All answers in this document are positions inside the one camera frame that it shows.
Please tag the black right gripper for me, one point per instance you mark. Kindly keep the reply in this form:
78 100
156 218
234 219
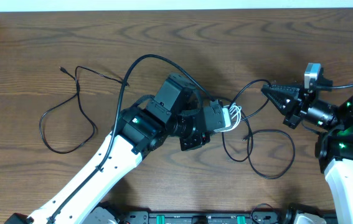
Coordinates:
286 105

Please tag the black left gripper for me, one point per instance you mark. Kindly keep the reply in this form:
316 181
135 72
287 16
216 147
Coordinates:
197 142

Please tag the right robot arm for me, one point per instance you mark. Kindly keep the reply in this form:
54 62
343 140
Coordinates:
334 147

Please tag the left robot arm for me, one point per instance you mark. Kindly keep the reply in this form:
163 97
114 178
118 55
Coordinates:
136 133

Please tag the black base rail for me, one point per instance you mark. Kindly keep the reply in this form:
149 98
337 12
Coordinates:
262 213

